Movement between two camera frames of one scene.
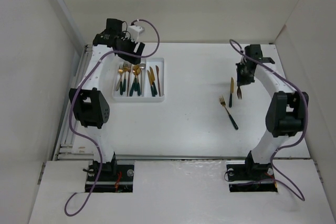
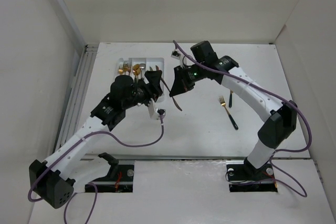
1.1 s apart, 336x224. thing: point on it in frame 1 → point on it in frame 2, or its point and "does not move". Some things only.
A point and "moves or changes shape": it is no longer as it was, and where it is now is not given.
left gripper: (133, 43) → (151, 88)
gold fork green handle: (125, 67) does not move
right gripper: (241, 81) → (181, 83)
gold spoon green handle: (133, 85) moves or changes shape
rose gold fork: (222, 102) does not move
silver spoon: (142, 66) does not move
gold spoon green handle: (135, 71) does not move
